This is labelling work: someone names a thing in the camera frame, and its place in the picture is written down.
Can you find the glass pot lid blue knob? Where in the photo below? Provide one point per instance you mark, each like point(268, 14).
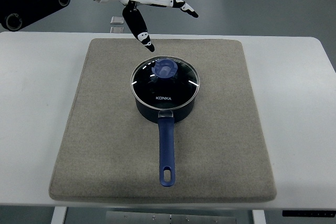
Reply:
point(164, 82)

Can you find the upper metal floor plate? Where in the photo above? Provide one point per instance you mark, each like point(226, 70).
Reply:
point(117, 20)

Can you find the metal floor plate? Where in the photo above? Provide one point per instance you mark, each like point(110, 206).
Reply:
point(117, 20)
point(116, 29)

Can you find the lower metal floor plate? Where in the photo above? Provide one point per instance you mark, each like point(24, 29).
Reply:
point(116, 29)

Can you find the beige felt mat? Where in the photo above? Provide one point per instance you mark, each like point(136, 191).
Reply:
point(110, 152)

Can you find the metal table crossbar plate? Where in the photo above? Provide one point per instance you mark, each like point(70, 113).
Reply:
point(140, 217)

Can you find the white left table leg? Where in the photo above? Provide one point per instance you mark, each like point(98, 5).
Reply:
point(59, 215)

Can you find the white table leg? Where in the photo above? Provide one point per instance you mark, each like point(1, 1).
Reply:
point(59, 215)
point(259, 217)

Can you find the white right table leg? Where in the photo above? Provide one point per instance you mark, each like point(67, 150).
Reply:
point(259, 217)

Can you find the black table control panel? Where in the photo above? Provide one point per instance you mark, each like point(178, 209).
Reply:
point(309, 213)

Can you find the dark saucepan with blue handle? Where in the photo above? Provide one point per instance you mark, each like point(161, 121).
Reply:
point(165, 114)

